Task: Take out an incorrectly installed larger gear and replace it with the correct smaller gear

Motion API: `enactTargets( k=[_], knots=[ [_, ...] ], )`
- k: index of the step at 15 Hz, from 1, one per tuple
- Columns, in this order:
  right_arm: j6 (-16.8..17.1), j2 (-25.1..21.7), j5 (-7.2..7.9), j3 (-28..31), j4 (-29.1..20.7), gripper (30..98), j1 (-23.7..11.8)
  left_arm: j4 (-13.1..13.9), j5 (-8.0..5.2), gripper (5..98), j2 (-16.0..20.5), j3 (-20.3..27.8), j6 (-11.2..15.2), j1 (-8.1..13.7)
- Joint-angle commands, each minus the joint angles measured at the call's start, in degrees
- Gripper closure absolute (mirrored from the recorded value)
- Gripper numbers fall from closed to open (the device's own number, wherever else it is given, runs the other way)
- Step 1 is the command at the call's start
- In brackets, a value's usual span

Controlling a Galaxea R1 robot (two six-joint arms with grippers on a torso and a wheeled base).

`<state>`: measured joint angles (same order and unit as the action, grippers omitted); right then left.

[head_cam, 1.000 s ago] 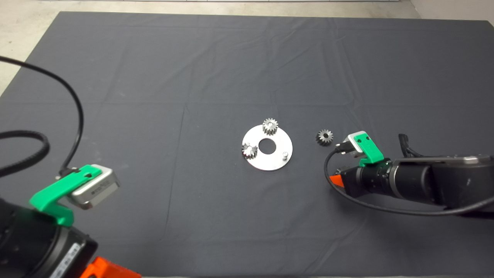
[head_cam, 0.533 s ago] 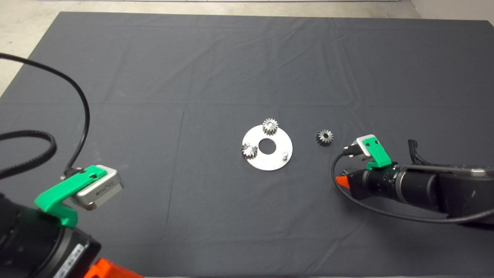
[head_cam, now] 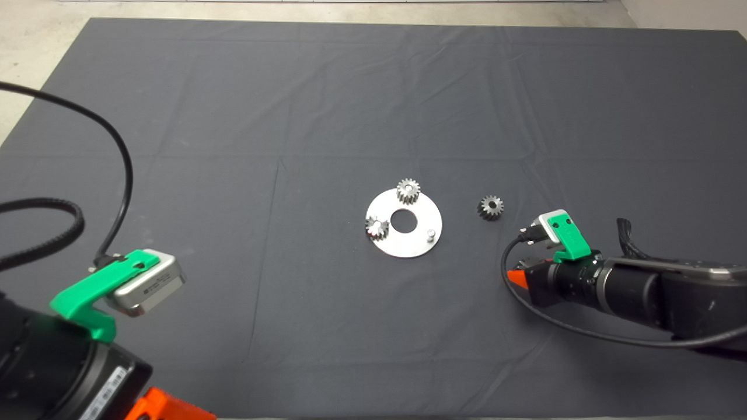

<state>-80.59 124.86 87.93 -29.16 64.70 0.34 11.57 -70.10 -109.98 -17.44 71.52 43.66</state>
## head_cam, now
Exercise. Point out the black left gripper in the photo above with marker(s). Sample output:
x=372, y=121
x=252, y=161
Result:
x=64, y=379

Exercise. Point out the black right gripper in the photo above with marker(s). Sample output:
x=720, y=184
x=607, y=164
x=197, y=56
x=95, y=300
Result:
x=566, y=286

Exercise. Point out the small steel gear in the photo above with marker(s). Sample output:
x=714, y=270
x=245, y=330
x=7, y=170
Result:
x=379, y=233
x=408, y=197
x=485, y=211

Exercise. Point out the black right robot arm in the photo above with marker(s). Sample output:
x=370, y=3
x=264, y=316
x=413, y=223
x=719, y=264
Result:
x=700, y=297

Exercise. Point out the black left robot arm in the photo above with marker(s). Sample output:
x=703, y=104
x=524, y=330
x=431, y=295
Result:
x=9, y=326

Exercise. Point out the round metal plate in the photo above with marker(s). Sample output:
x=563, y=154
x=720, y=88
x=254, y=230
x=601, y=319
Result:
x=414, y=245

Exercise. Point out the dark grey table cloth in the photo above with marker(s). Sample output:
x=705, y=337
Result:
x=292, y=116

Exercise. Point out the right silver camera box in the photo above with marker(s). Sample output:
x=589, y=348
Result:
x=547, y=224

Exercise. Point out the silver camera box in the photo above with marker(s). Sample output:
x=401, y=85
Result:
x=547, y=224
x=152, y=286

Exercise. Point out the right green camera mount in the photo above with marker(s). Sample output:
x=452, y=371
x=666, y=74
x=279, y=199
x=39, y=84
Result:
x=572, y=239

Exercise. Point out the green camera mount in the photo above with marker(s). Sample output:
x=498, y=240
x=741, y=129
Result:
x=87, y=286
x=572, y=239

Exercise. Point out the left silver camera box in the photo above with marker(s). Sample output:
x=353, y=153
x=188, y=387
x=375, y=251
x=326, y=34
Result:
x=152, y=286

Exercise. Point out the left green camera mount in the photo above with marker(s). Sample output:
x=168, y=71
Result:
x=87, y=286

